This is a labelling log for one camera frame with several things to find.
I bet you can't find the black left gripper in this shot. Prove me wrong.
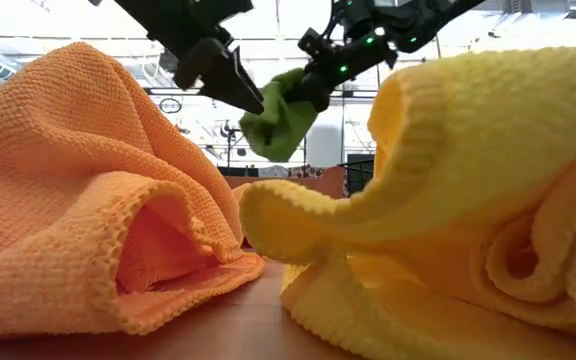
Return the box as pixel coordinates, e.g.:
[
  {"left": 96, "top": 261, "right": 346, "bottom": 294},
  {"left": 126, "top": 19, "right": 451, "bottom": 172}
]
[{"left": 112, "top": 0, "right": 266, "bottom": 116}]

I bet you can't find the black metal stand frame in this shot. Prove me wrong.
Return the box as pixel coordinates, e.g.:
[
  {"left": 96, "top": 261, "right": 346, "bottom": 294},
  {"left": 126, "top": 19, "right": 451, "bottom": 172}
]
[{"left": 225, "top": 127, "right": 249, "bottom": 169}]

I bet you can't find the small orange microfiber towel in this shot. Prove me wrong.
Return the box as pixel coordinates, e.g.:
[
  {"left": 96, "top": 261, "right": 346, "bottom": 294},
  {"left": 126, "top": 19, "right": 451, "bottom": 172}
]
[{"left": 0, "top": 41, "right": 267, "bottom": 341}]

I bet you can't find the orange plastic basket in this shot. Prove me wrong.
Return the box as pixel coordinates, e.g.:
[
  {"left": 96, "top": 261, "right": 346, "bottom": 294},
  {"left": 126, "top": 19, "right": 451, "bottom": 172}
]
[{"left": 224, "top": 166, "right": 348, "bottom": 200}]

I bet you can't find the yellow microfiber towel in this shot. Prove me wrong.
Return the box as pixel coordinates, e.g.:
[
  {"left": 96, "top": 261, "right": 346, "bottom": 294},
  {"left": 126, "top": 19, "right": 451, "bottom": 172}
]
[{"left": 239, "top": 43, "right": 576, "bottom": 360}]

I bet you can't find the green microfiber towel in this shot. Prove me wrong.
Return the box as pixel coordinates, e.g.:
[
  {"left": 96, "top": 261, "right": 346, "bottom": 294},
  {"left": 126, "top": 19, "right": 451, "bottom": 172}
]
[{"left": 239, "top": 67, "right": 319, "bottom": 163}]

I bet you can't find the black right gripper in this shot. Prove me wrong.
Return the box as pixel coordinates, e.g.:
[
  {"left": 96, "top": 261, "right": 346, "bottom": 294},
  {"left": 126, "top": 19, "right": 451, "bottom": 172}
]
[{"left": 284, "top": 26, "right": 397, "bottom": 114}]

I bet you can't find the white building column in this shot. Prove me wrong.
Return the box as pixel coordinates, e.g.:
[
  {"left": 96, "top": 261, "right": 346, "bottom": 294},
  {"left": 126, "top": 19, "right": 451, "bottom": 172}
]
[{"left": 307, "top": 119, "right": 345, "bottom": 169}]

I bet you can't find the black hanging cable loop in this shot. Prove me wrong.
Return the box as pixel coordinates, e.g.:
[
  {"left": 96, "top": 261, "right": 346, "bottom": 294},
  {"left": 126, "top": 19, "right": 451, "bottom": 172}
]
[{"left": 158, "top": 96, "right": 184, "bottom": 116}]

